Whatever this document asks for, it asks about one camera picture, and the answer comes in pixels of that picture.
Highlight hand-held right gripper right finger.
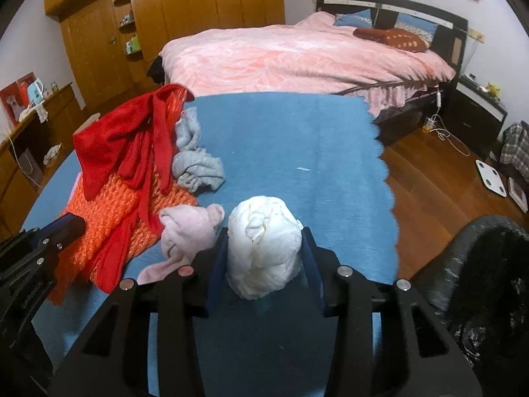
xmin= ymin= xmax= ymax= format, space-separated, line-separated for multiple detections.
xmin=301 ymin=227 xmax=483 ymax=397

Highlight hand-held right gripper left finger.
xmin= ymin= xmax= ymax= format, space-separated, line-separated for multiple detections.
xmin=49 ymin=227 xmax=230 ymax=397

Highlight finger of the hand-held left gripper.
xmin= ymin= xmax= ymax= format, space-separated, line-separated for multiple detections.
xmin=0 ymin=212 xmax=88 ymax=282

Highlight orange knitted scarf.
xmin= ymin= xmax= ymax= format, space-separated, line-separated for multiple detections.
xmin=47 ymin=169 xmax=199 ymax=307

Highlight white wad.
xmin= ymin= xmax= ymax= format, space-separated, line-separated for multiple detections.
xmin=226 ymin=196 xmax=304 ymax=300

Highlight pink wad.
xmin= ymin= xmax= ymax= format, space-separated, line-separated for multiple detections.
xmin=138 ymin=203 xmax=226 ymax=285

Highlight red cloth strips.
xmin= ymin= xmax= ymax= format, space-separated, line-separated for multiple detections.
xmin=73 ymin=84 xmax=195 ymax=294

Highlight trash bin with black liner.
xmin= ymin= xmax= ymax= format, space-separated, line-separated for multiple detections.
xmin=413 ymin=214 xmax=529 ymax=397

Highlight wooden dresser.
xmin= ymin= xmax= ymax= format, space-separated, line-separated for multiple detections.
xmin=0 ymin=83 xmax=85 ymax=232

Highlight grey knit cloth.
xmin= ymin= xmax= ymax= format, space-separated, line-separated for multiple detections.
xmin=171 ymin=107 xmax=226 ymax=194

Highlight white stool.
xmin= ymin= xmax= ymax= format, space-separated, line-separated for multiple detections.
xmin=74 ymin=113 xmax=100 ymax=135

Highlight blue table mat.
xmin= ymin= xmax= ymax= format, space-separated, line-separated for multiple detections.
xmin=19 ymin=91 xmax=399 ymax=397

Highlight red box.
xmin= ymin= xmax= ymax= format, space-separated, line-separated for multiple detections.
xmin=0 ymin=72 xmax=38 ymax=124

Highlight light blue appliance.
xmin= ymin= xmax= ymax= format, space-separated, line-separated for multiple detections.
xmin=27 ymin=79 xmax=46 ymax=106

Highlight black cloth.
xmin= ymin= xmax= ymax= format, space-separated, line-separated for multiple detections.
xmin=146 ymin=56 xmax=166 ymax=85

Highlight white bathroom scale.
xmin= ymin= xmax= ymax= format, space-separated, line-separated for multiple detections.
xmin=474 ymin=158 xmax=508 ymax=198

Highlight pink bed blanket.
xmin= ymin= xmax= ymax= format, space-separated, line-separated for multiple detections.
xmin=159 ymin=12 xmax=457 ymax=117

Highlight dark nightstand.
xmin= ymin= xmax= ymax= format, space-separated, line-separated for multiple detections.
xmin=444 ymin=76 xmax=509 ymax=160

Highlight pink-faced bathroom scale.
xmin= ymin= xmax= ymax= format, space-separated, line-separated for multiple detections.
xmin=508 ymin=177 xmax=529 ymax=213

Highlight plaid bag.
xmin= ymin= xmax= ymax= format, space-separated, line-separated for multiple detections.
xmin=498 ymin=121 xmax=529 ymax=183

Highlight red-brown dotted pillow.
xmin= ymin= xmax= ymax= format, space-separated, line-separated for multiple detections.
xmin=352 ymin=27 xmax=428 ymax=54

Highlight blue pillow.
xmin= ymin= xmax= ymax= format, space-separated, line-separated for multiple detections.
xmin=394 ymin=12 xmax=439 ymax=44
xmin=333 ymin=8 xmax=373 ymax=27

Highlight wooden wardrobe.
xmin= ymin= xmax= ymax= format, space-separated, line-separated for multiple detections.
xmin=43 ymin=0 xmax=286 ymax=110

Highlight dark wooden bed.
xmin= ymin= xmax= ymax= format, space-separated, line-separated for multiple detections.
xmin=316 ymin=0 xmax=469 ymax=145

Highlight white charger cable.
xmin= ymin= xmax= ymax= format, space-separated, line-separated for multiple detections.
xmin=426 ymin=87 xmax=472 ymax=158

